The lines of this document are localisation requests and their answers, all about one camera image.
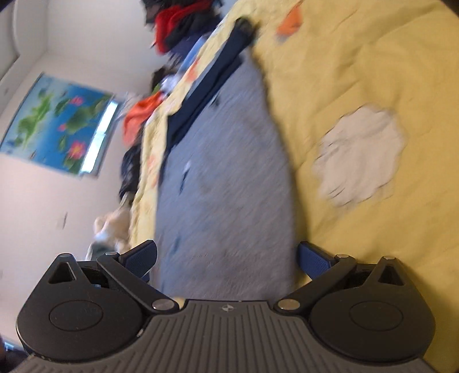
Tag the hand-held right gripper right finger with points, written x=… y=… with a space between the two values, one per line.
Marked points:
x=313 y=261

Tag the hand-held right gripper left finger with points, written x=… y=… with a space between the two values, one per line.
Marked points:
x=141 y=259

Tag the grey knit sweater navy sleeves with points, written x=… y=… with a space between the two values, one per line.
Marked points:
x=222 y=161

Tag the dark patterned clothes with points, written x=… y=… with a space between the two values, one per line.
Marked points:
x=131 y=168

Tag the pile of clothes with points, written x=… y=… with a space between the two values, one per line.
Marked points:
x=179 y=21

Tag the beige cloth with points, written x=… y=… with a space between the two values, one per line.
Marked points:
x=113 y=227

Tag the window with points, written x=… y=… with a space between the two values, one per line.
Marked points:
x=102 y=136

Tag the orange plastic bag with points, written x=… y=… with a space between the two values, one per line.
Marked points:
x=140 y=116

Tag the white crumpled bag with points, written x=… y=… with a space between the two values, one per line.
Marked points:
x=168 y=83

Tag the yellow printed bedspread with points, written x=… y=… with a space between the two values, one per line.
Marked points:
x=358 y=53

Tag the light blue folded cloth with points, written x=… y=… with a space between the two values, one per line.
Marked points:
x=193 y=52

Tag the lotus flower wall poster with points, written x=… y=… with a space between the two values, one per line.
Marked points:
x=53 y=122

